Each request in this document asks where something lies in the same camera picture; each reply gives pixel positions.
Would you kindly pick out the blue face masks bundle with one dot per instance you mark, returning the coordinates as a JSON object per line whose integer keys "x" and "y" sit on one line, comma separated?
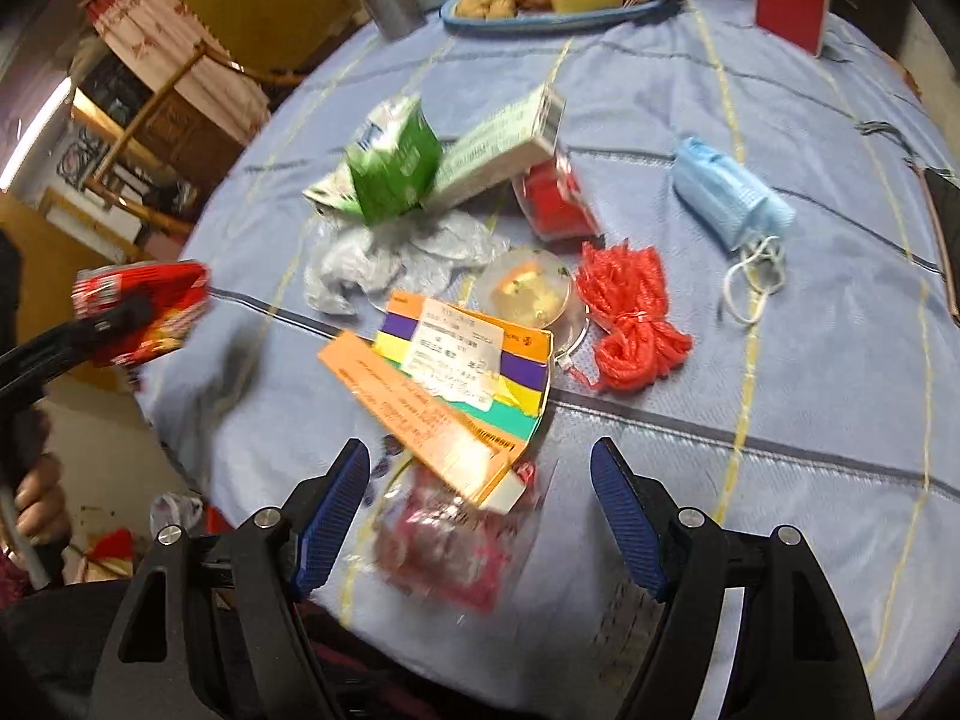
{"x": 720, "y": 195}

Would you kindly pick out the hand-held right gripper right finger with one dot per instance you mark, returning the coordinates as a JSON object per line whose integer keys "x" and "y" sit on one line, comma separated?
{"x": 626, "y": 521}

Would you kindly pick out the grey plastic bag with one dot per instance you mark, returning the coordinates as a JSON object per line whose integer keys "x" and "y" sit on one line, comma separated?
{"x": 352, "y": 262}

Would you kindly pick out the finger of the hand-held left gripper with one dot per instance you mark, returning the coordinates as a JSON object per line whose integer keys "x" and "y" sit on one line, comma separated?
{"x": 112, "y": 324}

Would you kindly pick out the wooden chair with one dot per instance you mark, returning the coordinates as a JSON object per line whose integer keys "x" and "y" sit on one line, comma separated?
{"x": 161, "y": 94}

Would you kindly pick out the clear plastic cup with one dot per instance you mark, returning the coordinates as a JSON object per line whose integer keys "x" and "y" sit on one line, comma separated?
{"x": 525, "y": 292}

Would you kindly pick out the red snack packet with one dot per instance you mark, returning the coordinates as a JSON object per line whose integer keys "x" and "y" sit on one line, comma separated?
{"x": 172, "y": 292}

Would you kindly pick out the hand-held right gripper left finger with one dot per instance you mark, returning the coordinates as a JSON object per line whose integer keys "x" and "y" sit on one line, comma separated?
{"x": 330, "y": 517}

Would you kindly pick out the blue oval plate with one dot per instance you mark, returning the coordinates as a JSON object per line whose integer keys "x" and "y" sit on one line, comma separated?
{"x": 525, "y": 25}

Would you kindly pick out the fluorescent tube light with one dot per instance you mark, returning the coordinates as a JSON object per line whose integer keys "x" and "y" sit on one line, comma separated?
{"x": 34, "y": 131}

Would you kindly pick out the heap of walnuts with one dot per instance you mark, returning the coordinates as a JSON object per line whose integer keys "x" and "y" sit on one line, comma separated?
{"x": 484, "y": 4}

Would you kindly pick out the green drink carton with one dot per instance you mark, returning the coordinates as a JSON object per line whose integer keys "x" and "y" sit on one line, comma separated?
{"x": 397, "y": 172}

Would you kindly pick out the clear red snack wrapper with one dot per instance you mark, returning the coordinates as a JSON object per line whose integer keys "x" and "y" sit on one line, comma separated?
{"x": 442, "y": 547}

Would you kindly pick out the long white green box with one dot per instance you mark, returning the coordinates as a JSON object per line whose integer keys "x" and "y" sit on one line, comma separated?
{"x": 487, "y": 157}

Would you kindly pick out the person's dark clothing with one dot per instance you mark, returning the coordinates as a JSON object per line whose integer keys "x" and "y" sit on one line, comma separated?
{"x": 52, "y": 652}

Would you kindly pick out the black phone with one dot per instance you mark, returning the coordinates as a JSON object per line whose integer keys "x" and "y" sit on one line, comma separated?
{"x": 946, "y": 232}

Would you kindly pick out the person's left hand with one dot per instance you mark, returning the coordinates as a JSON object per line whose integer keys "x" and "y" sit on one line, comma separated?
{"x": 43, "y": 499}

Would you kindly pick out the blue striped tablecloth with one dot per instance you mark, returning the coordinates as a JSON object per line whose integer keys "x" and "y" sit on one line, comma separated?
{"x": 750, "y": 427}

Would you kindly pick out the red white curtain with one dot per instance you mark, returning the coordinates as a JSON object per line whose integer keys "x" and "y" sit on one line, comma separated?
{"x": 157, "y": 22}

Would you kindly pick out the long orange carton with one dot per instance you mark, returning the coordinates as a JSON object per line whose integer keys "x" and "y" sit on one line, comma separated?
{"x": 405, "y": 412}

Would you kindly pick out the striped colourful cardboard box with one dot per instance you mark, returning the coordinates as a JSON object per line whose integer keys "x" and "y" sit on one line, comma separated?
{"x": 517, "y": 375}

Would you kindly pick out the crumpled white plastic bag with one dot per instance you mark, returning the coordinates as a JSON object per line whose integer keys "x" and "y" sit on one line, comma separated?
{"x": 176, "y": 514}

